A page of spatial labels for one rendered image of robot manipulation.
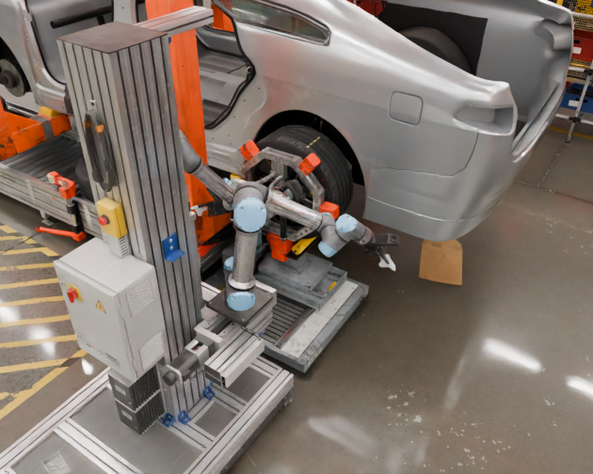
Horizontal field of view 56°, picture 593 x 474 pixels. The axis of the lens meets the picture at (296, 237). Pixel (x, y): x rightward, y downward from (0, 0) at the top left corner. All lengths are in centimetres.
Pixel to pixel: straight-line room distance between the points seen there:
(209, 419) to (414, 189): 158
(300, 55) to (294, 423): 195
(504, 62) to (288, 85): 191
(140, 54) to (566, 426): 280
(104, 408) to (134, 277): 110
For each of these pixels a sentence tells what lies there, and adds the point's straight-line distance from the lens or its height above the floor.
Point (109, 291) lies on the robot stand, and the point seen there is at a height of 123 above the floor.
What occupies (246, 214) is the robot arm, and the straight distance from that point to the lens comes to 209.
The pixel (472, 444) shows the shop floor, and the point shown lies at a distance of 325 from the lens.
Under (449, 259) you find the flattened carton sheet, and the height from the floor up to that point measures 1.
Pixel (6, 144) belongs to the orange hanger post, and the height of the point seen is 63.
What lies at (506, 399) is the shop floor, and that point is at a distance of 349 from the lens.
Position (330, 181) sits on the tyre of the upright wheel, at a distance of 311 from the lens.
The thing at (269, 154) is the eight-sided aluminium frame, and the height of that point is 111.
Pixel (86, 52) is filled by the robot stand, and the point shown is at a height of 201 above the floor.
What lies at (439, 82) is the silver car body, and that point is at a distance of 281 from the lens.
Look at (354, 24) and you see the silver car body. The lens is 302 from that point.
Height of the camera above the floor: 258
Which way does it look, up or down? 36 degrees down
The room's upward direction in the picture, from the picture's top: 1 degrees clockwise
